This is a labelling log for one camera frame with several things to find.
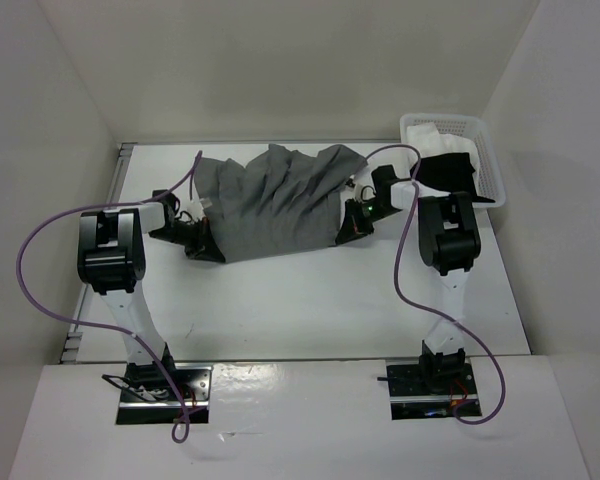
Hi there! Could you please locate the black folded skirt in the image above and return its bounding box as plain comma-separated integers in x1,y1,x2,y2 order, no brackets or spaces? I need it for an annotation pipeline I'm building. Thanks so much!
410,152,494,203

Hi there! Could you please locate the white plastic basket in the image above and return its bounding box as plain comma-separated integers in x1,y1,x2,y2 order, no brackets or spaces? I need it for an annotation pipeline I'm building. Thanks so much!
400,113,506,209

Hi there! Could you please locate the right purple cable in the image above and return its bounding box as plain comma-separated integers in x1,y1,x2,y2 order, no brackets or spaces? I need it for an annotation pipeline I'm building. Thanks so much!
362,143,507,426

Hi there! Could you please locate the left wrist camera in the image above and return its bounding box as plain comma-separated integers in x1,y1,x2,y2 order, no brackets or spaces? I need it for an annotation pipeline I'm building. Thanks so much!
182,198,213,220

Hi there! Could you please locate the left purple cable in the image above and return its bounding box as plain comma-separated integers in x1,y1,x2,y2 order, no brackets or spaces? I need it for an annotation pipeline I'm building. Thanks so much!
15,149,206,444

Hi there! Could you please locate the white skirt in basket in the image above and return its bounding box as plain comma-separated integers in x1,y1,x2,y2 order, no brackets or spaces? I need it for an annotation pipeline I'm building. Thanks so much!
403,122,481,176

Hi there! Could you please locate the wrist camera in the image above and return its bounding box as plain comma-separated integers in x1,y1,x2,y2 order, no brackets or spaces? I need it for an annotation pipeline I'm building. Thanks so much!
182,198,213,220
345,178,376,202

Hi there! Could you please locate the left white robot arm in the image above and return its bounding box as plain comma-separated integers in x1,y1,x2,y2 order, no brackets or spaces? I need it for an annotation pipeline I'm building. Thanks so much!
77,190,225,400

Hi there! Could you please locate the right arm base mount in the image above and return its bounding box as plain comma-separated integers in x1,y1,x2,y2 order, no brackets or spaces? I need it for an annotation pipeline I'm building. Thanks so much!
376,360,482,421

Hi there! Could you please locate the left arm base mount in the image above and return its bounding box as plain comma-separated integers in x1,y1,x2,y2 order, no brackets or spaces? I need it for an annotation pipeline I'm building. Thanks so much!
101,363,213,425

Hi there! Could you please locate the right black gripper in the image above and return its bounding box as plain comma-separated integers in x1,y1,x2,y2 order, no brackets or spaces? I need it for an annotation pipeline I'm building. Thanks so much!
337,197,401,244

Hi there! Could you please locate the grey skirt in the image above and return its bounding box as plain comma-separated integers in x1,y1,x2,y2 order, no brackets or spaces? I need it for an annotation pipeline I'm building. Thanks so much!
194,144,367,263

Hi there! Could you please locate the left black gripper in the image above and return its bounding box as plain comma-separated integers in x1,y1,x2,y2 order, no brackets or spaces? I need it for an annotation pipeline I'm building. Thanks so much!
149,217,224,264

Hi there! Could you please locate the purple cable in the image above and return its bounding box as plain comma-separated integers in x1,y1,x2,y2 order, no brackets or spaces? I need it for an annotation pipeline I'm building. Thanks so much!
15,149,206,444
362,143,507,426

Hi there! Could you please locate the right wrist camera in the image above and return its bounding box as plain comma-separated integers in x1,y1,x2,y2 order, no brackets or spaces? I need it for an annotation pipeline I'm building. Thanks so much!
345,178,376,202

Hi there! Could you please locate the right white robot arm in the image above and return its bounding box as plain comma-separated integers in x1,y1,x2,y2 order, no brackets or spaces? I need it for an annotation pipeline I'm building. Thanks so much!
336,165,481,393

